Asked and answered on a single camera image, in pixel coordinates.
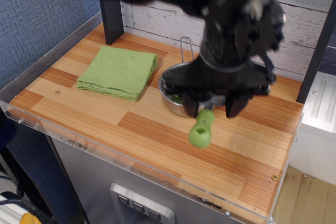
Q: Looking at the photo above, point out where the white aluminium side block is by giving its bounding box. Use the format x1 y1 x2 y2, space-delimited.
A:
289 72 335 185

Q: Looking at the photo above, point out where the dark left shelf post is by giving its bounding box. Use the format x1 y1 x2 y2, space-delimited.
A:
100 0 124 45

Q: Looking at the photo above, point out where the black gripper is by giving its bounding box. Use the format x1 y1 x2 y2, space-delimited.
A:
160 56 277 118

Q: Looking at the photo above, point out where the green toy apple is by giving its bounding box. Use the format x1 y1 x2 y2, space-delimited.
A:
171 94 183 104

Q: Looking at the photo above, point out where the dark shelf post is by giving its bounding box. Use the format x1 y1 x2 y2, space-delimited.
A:
296 0 335 104
100 0 124 45

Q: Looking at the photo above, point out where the dark right shelf post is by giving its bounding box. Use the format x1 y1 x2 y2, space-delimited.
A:
296 0 335 104

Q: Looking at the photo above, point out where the silver button dispenser panel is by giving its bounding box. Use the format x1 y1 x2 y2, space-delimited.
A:
110 183 176 223

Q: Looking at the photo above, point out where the clear acrylic table guard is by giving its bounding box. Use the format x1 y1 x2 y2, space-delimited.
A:
1 14 303 223

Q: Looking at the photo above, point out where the silver toy fridge cabinet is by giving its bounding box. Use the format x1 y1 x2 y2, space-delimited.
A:
51 138 244 223

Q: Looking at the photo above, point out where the folded green cloth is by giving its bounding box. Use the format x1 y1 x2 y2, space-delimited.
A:
77 46 158 101

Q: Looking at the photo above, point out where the green handled toy spatula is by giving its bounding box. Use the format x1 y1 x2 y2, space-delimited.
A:
188 95 225 148

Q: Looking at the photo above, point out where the small steel pot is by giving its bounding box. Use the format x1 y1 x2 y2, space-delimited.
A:
159 36 210 117

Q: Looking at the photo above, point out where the yellow tape object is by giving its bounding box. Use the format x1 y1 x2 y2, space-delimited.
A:
19 212 41 224

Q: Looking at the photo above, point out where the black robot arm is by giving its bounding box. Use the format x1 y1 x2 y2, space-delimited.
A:
121 0 286 118

